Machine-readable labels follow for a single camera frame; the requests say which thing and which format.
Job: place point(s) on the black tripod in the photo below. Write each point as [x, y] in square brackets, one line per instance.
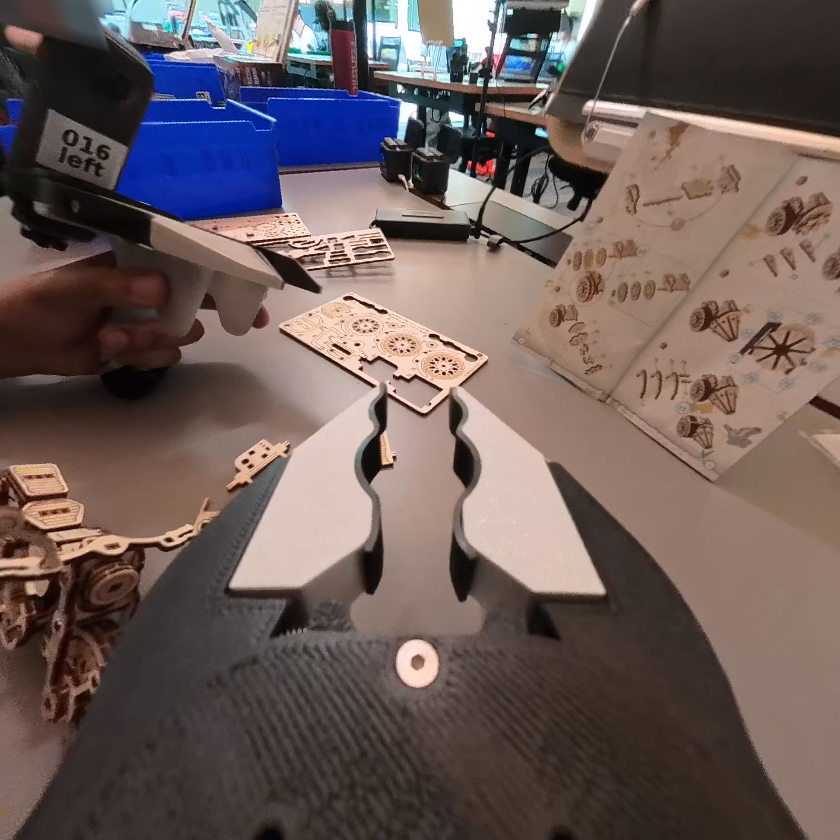
[489, 98]

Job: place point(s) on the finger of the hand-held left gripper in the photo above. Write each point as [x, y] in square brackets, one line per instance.
[210, 253]
[292, 270]

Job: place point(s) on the black panel with wooden rim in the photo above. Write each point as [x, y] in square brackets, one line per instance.
[722, 52]

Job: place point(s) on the standing sign board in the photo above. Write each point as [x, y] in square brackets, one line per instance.
[434, 19]

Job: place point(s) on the wooden background table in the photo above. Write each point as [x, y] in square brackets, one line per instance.
[446, 80]

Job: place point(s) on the person's left hand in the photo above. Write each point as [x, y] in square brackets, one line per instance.
[59, 321]

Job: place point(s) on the brown engraved puzzle sheet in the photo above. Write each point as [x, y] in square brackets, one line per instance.
[262, 226]

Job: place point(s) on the black battery charger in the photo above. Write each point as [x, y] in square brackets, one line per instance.
[396, 157]
[430, 170]

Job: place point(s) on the wooden mechanical model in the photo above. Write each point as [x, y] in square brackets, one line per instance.
[85, 577]

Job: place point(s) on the wooden puzzle sheet with wheels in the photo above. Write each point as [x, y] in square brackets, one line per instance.
[315, 328]

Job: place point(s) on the model instruction booklet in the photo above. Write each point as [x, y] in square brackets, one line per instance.
[695, 275]

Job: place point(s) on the dark flat pad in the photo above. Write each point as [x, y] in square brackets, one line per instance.
[525, 223]

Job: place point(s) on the red water bottle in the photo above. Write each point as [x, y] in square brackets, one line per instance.
[343, 59]

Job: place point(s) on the striped wooden puzzle piece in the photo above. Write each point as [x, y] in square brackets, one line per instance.
[387, 449]

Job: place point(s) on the tall wooden display board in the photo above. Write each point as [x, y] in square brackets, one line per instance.
[275, 29]

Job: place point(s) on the wooden puzzle piece with windows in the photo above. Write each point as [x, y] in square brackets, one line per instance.
[259, 463]

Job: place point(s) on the wooden puzzle sheet with cutouts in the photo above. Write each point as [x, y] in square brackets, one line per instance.
[380, 253]

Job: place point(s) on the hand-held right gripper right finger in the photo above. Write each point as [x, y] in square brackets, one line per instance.
[525, 525]

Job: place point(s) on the blue plastic bin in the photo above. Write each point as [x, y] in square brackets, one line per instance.
[197, 164]
[190, 79]
[328, 131]

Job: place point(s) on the black power adapter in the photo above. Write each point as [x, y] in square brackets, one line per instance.
[420, 223]

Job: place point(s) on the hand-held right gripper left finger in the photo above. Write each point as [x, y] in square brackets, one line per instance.
[308, 525]

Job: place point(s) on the grey desk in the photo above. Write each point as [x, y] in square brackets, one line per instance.
[197, 407]

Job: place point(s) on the dark cardboard box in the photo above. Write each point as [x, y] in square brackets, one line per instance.
[253, 71]

